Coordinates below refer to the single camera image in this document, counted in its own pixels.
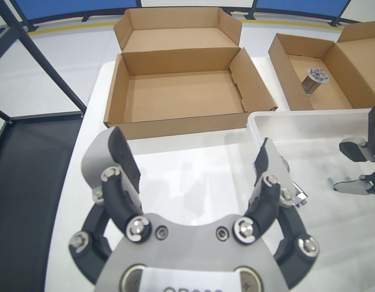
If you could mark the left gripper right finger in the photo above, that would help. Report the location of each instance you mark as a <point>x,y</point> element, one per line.
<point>268,202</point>

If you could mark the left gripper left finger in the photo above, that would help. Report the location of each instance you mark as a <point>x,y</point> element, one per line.
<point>120,156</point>

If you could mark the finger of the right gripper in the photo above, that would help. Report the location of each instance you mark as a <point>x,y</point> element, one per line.
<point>355,187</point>
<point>355,150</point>

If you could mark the small metal bolt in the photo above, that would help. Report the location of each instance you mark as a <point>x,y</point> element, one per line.
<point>331,180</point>

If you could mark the shiny metal block part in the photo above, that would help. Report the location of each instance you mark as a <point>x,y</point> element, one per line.
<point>299,196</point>

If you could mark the deep clear plastic tray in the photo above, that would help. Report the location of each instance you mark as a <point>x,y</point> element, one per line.
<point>321,232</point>

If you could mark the flanged metal shaft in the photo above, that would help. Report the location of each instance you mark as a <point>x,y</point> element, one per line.
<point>312,83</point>

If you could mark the large shallow cardboard box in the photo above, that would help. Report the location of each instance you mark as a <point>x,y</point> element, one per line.
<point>181,92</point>

